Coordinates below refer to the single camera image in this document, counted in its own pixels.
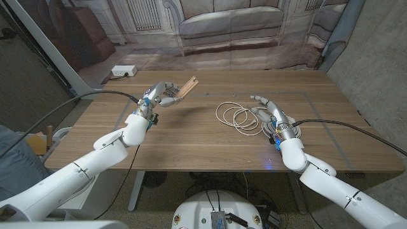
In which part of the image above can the white table leg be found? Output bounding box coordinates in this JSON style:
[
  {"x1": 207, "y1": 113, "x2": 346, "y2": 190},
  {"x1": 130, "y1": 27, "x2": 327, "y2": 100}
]
[{"x1": 127, "y1": 171, "x2": 146, "y2": 212}]

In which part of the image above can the person in blue jeans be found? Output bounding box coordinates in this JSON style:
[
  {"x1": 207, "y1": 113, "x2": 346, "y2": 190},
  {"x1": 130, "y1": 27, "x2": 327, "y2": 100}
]
[{"x1": 0, "y1": 125, "x2": 52, "y2": 201}]

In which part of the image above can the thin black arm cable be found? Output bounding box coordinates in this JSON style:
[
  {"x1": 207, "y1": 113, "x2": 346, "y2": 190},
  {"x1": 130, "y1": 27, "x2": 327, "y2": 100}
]
[
  {"x1": 308, "y1": 211, "x2": 321, "y2": 229},
  {"x1": 93, "y1": 144, "x2": 141, "y2": 221}
]

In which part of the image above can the printed sofa backdrop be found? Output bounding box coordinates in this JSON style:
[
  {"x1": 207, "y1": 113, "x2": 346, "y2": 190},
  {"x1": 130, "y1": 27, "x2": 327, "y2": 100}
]
[{"x1": 14, "y1": 0, "x2": 350, "y2": 88}]

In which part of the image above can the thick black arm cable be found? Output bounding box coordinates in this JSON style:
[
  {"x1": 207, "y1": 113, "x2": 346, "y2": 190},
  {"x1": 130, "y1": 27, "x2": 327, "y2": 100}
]
[
  {"x1": 0, "y1": 90, "x2": 141, "y2": 158},
  {"x1": 291, "y1": 119, "x2": 407, "y2": 156}
]

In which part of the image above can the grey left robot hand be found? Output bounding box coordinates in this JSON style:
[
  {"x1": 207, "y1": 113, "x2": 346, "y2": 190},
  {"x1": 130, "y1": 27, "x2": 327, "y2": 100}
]
[{"x1": 132, "y1": 81, "x2": 184, "y2": 119}]

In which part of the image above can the white power strip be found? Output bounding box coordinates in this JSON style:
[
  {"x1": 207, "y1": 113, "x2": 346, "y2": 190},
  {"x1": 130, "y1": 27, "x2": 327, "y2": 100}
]
[{"x1": 111, "y1": 65, "x2": 138, "y2": 77}]

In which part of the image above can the brown cardboard piece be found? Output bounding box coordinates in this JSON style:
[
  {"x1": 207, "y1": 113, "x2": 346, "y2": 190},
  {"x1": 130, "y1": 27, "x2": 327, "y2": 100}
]
[{"x1": 25, "y1": 132, "x2": 48, "y2": 156}]

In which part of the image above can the white robot head edge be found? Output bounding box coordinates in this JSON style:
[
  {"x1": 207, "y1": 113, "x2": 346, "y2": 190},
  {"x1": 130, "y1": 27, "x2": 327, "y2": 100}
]
[{"x1": 0, "y1": 220, "x2": 130, "y2": 229}]

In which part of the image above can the white Ethernet cable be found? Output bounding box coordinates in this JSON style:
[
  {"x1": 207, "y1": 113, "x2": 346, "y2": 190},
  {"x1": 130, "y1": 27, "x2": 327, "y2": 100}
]
[{"x1": 216, "y1": 101, "x2": 302, "y2": 140}]

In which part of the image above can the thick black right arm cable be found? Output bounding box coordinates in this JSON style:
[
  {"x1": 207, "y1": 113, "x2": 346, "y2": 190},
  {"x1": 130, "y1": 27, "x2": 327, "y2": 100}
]
[{"x1": 291, "y1": 119, "x2": 407, "y2": 156}]

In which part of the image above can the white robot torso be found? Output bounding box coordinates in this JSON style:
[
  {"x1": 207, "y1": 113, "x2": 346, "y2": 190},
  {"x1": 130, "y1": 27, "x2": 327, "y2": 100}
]
[{"x1": 171, "y1": 190, "x2": 264, "y2": 229}]

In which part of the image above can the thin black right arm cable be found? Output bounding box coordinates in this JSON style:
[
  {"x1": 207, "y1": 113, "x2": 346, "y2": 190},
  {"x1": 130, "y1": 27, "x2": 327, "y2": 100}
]
[{"x1": 308, "y1": 211, "x2": 321, "y2": 229}]

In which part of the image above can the white slanted frame post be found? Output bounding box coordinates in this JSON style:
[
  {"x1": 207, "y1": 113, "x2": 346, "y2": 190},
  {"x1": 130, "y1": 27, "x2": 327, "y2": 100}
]
[{"x1": 6, "y1": 0, "x2": 101, "y2": 100}]

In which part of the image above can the silver finned electronics box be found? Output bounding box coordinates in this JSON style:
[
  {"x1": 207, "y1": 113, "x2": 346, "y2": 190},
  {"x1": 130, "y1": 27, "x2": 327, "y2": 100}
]
[{"x1": 210, "y1": 210, "x2": 227, "y2": 229}]

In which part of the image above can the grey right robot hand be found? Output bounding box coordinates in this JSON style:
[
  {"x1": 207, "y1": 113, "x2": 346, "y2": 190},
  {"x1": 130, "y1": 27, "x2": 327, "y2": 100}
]
[{"x1": 249, "y1": 95, "x2": 297, "y2": 141}]

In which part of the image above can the grey table leg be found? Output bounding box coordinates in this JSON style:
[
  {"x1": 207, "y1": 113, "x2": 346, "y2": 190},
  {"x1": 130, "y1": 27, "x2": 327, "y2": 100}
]
[{"x1": 287, "y1": 172, "x2": 308, "y2": 215}]

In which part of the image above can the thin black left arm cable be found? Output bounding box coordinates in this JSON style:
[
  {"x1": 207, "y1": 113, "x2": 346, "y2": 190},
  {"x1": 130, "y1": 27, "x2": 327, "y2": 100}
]
[{"x1": 93, "y1": 144, "x2": 141, "y2": 221}]

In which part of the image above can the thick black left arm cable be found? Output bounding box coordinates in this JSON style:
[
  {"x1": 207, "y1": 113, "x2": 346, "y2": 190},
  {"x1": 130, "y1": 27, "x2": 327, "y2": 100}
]
[{"x1": 0, "y1": 90, "x2": 141, "y2": 158}]

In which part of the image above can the grey rolled backdrop tube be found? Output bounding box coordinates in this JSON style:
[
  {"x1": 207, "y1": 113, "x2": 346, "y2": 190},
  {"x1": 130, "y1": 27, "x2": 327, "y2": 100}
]
[{"x1": 317, "y1": 0, "x2": 366, "y2": 73}]

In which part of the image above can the brown wooden stick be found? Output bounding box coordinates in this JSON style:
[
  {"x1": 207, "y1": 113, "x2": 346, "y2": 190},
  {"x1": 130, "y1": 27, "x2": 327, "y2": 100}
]
[{"x1": 46, "y1": 125, "x2": 54, "y2": 150}]

